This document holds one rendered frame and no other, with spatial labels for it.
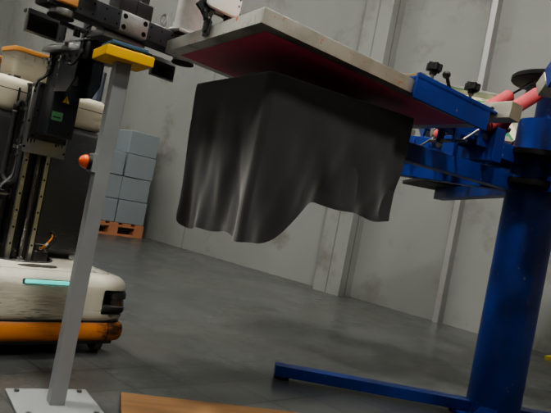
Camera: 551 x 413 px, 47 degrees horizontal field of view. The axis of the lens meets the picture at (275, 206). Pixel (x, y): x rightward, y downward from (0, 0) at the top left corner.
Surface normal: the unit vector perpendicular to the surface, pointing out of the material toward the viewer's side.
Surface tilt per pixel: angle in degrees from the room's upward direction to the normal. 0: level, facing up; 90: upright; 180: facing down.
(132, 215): 90
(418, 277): 90
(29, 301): 90
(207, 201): 93
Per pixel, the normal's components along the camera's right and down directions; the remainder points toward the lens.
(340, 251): -0.68, -0.14
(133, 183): 0.69, 0.12
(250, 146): -0.88, -0.15
